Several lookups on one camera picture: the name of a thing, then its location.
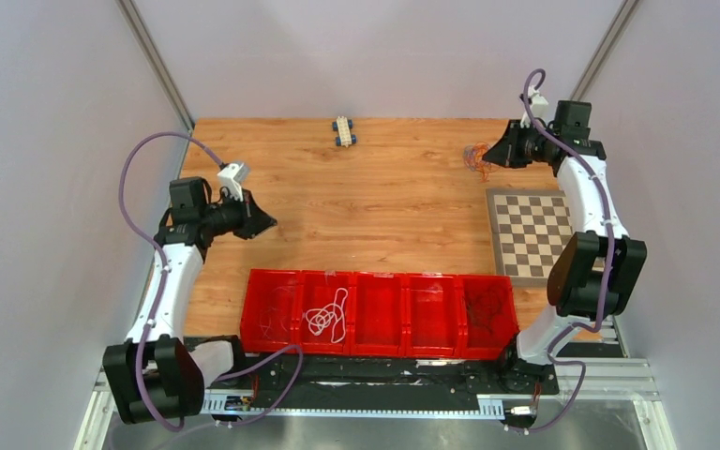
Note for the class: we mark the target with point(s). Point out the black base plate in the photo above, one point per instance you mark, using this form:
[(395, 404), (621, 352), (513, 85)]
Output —
[(341, 383)]

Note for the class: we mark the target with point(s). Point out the white blue toy car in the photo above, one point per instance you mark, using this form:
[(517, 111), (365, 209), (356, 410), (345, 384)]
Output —
[(343, 126)]

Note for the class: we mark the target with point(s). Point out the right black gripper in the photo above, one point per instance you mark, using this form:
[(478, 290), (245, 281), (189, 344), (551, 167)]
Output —
[(504, 152)]

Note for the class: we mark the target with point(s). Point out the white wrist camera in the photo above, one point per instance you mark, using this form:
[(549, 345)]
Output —
[(231, 176), (537, 107)]

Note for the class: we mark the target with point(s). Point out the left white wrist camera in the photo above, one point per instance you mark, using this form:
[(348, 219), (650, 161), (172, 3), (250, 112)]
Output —
[(231, 176)]

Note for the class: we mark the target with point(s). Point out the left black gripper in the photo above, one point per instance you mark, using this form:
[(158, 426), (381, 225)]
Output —
[(254, 220)]

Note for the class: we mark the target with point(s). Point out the aluminium frame rail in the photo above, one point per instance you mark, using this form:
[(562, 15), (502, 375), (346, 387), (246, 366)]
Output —
[(605, 379)]

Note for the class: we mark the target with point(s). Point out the red bin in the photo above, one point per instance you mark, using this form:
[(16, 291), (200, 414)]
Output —
[(434, 322), (491, 320), (321, 312), (267, 316), (379, 315)]

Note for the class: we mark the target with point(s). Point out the red bin middle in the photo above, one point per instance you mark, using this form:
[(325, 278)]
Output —
[(379, 315)]

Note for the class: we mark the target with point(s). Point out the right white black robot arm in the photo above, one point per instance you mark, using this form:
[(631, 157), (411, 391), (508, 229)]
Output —
[(598, 269)]

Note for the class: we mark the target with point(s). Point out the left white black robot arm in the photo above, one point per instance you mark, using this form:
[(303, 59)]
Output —
[(152, 375)]

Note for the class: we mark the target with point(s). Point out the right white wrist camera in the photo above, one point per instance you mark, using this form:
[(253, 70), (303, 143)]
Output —
[(537, 107)]

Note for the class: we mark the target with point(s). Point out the wooden chessboard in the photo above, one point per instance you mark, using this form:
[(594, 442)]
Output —
[(530, 228)]

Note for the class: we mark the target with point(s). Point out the red bin rightmost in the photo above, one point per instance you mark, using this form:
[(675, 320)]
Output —
[(491, 320)]

